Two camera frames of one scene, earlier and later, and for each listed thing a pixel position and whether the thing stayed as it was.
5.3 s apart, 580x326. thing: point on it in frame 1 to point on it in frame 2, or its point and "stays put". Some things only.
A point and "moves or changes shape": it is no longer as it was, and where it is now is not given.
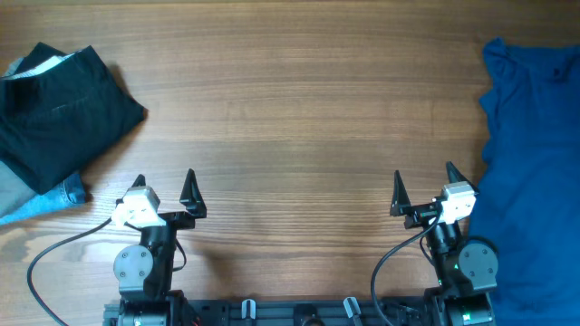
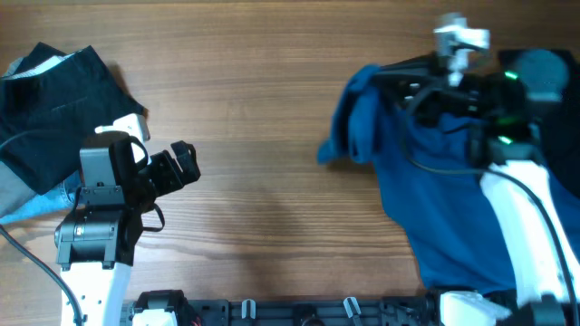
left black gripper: [171, 218] to [168, 173]
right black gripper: [421, 212] to [409, 86]
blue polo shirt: [526, 202] moves or changes shape
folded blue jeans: [67, 194] stays put
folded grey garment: [14, 192] stays put
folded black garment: [54, 119] stays put
